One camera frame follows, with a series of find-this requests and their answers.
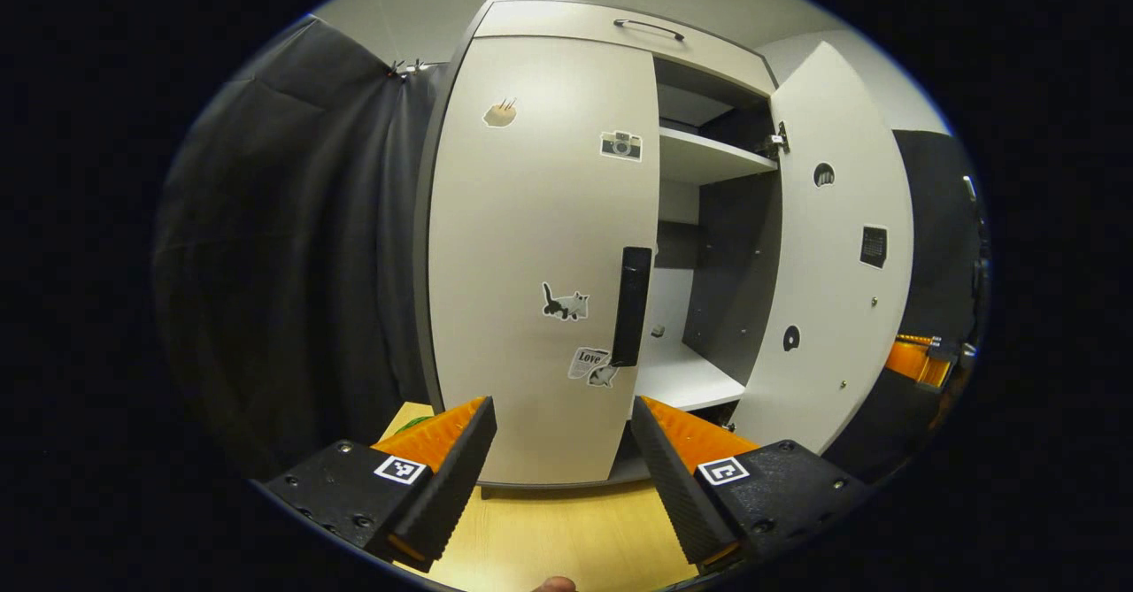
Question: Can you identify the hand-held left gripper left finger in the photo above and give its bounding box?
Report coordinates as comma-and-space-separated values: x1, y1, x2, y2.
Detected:
252, 396, 498, 573

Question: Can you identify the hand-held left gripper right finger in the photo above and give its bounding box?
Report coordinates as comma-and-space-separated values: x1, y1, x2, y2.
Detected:
630, 396, 873, 575

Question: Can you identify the beige cabinet door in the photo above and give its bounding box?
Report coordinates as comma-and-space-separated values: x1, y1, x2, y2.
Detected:
428, 36, 662, 487
730, 41, 915, 456

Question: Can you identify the grey double-door shoe cabinet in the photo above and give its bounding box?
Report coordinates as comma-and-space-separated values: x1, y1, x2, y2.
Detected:
414, 0, 787, 491

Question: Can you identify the white lower cabinet shelf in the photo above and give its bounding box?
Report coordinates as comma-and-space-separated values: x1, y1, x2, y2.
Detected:
633, 340, 749, 413

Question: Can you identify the white cabinet shelf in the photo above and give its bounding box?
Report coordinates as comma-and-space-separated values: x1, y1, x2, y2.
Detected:
633, 340, 749, 413
658, 126, 780, 188

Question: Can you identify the white upper cabinet shelf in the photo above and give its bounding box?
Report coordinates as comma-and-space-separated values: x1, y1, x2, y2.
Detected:
658, 126, 780, 188

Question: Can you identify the beige cabinet flap panel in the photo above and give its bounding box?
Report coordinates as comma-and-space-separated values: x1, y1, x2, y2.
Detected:
474, 0, 778, 97

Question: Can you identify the black left door handle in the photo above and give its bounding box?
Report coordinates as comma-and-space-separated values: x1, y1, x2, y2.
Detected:
611, 247, 653, 368

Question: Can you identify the black flap panel handle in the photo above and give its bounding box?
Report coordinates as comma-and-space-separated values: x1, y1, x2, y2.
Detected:
613, 19, 685, 42

